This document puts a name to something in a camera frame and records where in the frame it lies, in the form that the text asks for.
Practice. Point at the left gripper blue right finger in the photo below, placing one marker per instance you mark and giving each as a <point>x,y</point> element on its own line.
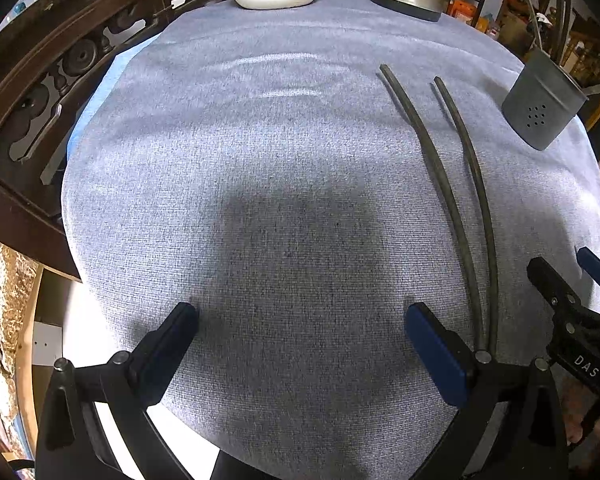
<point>447,359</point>

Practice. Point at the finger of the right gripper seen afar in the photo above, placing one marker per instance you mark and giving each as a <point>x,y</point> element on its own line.
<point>589,262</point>

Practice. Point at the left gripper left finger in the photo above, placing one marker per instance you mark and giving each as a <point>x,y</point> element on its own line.
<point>159,354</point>

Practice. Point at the grey perforated utensil holder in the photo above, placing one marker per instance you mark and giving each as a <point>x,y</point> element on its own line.
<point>542,101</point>

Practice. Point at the grey tablecloth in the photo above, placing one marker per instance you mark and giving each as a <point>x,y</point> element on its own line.
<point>258,165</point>

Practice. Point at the blue table underlay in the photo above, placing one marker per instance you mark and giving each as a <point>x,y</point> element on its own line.
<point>103,90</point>

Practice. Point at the dark carved wooden sideboard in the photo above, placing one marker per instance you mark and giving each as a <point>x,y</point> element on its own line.
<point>52,58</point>

